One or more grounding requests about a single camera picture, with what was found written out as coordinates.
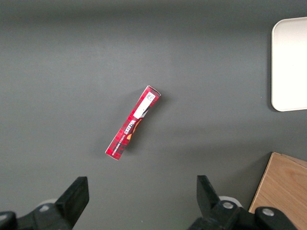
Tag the beige rectangular tray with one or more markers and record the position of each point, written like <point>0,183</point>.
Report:
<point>291,64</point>

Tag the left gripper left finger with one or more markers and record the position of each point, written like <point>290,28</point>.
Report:
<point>69,203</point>

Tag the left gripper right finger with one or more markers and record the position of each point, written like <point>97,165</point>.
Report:
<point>211,208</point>

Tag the red cookie box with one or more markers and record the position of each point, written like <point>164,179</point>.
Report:
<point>134,122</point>

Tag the wooden drawer cabinet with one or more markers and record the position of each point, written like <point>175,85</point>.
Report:
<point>280,187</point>

